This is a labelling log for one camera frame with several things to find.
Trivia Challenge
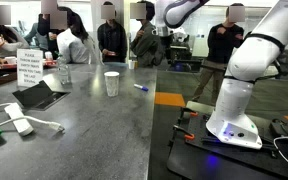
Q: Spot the black table power outlet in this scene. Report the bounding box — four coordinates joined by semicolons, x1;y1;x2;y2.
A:
12;79;71;112

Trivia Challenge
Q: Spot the person in dark clothes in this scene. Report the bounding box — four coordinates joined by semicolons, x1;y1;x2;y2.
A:
36;0;61;60

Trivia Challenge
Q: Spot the white printed paper sign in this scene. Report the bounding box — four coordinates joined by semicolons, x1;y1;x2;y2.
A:
16;48;44;88

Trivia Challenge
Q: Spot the clear plastic water bottle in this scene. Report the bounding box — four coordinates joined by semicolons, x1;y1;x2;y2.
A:
56;54;72;85

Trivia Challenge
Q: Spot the white power adapter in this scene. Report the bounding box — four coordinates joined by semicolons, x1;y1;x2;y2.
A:
3;102;34;137

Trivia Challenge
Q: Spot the blue capped white marker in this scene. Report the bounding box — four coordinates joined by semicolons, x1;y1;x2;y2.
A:
133;83;149;92

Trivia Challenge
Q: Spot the person in olive jacket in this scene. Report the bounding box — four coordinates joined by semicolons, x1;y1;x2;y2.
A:
129;0;164;69

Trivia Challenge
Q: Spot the person in grey sleeves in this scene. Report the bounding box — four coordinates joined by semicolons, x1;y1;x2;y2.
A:
0;1;30;64

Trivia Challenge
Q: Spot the orange handled black clamp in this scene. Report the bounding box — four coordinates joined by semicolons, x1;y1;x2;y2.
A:
179;107;199;118
172;124;196;141

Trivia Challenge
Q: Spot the white adapter cable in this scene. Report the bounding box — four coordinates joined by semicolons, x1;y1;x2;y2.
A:
0;102;66;133

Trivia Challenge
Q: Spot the white paper cup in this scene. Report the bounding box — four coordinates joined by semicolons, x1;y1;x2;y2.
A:
103;70;121;98

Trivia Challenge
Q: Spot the long-haired woman in white shirt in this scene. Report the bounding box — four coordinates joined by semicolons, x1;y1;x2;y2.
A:
56;6;100;65

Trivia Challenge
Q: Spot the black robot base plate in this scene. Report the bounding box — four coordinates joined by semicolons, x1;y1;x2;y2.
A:
166;99;288;180

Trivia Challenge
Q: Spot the person in black jacket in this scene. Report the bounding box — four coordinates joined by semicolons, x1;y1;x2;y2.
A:
97;1;128;64

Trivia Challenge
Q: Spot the person in black sweater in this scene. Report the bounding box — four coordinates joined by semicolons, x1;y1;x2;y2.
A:
192;3;246;104

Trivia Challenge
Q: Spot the black device on base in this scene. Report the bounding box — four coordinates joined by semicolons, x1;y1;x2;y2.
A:
268;118;288;139

